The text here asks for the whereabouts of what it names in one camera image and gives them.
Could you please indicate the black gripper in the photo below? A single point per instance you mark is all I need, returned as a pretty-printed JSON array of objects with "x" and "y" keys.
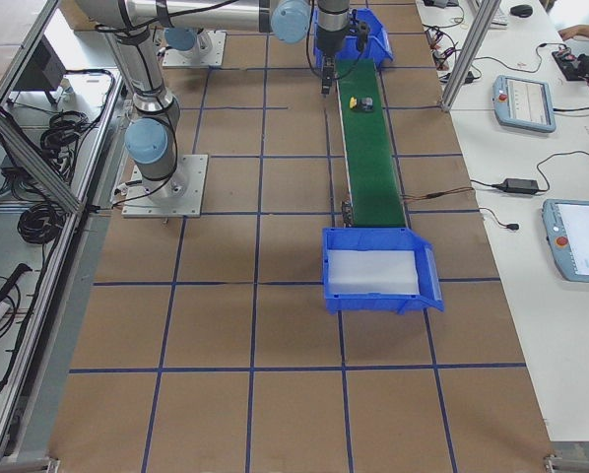
[{"x": 330, "y": 42}]

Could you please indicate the yellow push button switch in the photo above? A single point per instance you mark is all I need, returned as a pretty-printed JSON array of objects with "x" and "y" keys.
[{"x": 363, "y": 104}]

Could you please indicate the green conveyor belt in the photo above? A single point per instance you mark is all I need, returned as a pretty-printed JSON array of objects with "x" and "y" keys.
[{"x": 372, "y": 172}]

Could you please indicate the teach pendant far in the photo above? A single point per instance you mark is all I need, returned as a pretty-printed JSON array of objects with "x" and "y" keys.
[{"x": 523, "y": 103}]

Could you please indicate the teach pendant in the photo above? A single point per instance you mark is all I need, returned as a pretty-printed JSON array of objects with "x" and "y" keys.
[
  {"x": 523, "y": 103},
  {"x": 567, "y": 228}
]

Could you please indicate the blue right plastic bin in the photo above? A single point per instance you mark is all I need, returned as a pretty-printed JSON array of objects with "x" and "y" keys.
[{"x": 429, "y": 294}]

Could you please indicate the black power adapter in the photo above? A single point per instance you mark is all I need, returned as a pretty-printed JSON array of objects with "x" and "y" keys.
[{"x": 520, "y": 186}]

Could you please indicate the teach pendant near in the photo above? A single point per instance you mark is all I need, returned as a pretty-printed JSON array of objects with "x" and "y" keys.
[{"x": 567, "y": 228}]

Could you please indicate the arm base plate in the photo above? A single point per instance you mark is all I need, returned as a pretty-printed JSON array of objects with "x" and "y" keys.
[
  {"x": 190, "y": 49},
  {"x": 181, "y": 196}
]

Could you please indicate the aluminium frame post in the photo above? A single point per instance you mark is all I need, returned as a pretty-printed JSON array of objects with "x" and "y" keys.
[{"x": 469, "y": 50}]

